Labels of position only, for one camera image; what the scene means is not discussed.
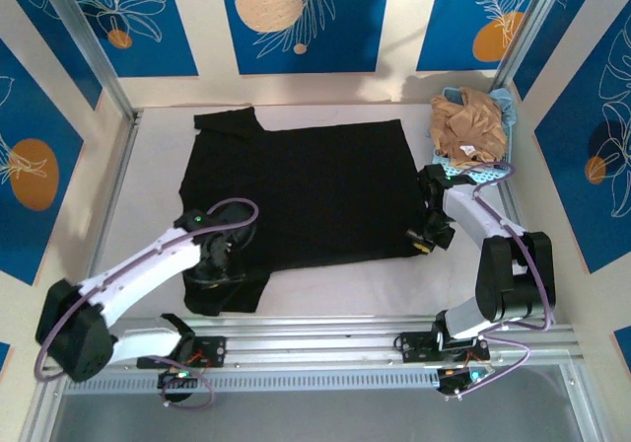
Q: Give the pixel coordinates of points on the black t-shirt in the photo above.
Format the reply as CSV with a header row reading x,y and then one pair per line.
x,y
315,195

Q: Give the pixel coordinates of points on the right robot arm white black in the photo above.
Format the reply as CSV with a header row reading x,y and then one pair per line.
x,y
503,284

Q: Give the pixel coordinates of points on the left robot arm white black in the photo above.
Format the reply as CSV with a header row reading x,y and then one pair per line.
x,y
143,269

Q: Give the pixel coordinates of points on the light blue plastic basket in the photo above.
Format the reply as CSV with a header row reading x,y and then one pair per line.
x,y
488,174

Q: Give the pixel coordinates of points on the tan t-shirt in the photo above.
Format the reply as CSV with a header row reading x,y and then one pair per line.
x,y
468,126

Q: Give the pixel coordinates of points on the light blue t-shirt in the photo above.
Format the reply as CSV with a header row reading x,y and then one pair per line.
x,y
508,101

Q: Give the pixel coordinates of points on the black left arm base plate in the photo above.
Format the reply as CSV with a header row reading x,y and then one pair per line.
x,y
214,350

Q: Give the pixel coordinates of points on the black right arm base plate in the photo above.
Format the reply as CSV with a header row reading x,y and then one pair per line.
x,y
416,346

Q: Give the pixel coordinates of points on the aluminium rail frame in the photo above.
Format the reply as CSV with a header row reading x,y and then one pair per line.
x,y
315,341

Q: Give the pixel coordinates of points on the blue floral wall poster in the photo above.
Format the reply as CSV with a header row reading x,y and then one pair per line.
x,y
463,18
591,156
148,27
315,37
29,166

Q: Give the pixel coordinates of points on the aluminium corner post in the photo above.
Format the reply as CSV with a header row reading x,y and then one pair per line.
x,y
93,47
527,22

